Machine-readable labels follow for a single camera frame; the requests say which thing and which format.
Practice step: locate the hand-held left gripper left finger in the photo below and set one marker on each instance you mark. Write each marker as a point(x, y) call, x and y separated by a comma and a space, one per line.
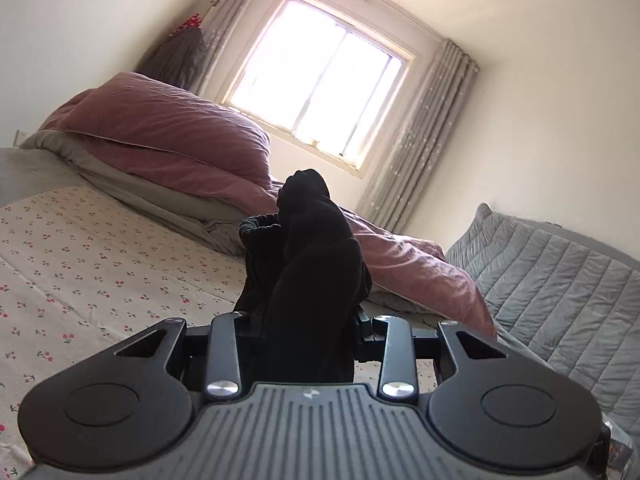
point(223, 345)

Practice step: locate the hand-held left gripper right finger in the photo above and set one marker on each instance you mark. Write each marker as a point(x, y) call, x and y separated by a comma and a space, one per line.
point(363, 331)

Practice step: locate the black pants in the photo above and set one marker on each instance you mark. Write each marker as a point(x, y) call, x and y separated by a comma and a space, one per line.
point(310, 270)

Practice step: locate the cherry print bedsheet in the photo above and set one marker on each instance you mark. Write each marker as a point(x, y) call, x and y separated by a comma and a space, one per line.
point(100, 270)

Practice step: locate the grey quilted sofa cover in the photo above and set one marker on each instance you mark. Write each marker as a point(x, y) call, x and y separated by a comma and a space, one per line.
point(550, 285)

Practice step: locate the grey pleated curtain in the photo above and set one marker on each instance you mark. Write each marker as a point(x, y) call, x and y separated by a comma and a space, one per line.
point(235, 15)
point(425, 135)

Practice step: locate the pink and grey duvet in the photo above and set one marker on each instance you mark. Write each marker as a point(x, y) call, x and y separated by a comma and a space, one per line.
point(170, 125)

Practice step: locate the window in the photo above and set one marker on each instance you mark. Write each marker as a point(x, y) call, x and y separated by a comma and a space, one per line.
point(320, 75)

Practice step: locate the grey bed blanket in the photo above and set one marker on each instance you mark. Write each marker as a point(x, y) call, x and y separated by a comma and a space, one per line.
point(25, 175)

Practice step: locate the dark hanging garment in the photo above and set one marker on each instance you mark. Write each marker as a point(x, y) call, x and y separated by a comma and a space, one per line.
point(175, 55)

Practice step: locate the white wall switch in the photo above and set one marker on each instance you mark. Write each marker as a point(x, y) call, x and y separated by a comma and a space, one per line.
point(22, 137)

